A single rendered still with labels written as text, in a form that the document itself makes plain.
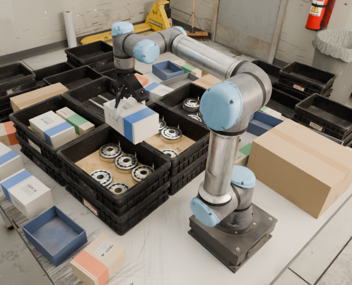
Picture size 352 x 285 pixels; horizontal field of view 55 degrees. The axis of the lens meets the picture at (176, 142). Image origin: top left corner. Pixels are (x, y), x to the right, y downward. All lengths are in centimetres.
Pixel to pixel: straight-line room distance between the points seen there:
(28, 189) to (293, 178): 115
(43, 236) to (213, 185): 75
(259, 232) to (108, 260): 57
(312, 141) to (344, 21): 261
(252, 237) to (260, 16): 364
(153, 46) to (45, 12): 372
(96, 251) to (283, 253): 72
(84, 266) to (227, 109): 76
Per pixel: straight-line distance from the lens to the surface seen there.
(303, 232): 157
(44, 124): 171
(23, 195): 156
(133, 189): 129
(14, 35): 469
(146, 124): 129
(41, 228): 153
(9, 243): 246
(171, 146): 164
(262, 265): 141
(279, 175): 162
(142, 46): 111
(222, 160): 100
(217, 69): 106
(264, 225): 139
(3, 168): 175
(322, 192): 154
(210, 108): 89
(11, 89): 293
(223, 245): 130
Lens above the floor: 185
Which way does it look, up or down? 38 degrees down
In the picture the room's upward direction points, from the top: 3 degrees clockwise
